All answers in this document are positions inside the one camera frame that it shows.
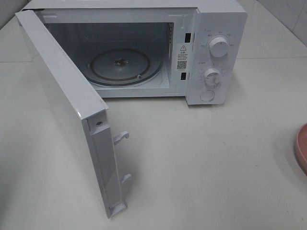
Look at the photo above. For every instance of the round white door button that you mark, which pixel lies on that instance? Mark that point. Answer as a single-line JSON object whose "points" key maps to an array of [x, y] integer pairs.
{"points": [[207, 95]]}

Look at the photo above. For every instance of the white microwave door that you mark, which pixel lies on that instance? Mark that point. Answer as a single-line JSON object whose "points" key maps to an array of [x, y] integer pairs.
{"points": [[80, 112]]}

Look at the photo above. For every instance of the white timer knob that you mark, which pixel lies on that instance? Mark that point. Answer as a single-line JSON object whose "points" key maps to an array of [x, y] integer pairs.
{"points": [[212, 76]]}

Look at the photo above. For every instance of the pink round plate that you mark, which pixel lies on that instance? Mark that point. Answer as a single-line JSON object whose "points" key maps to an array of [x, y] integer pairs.
{"points": [[301, 147]]}

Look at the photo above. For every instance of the glass microwave turntable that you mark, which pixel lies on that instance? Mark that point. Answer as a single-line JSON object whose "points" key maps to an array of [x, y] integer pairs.
{"points": [[124, 66]]}

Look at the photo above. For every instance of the white microwave oven body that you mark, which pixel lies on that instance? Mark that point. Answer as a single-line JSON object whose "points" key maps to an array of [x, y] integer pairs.
{"points": [[182, 28]]}

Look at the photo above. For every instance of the white upper power knob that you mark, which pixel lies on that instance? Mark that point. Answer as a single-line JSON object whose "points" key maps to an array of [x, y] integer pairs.
{"points": [[218, 46]]}

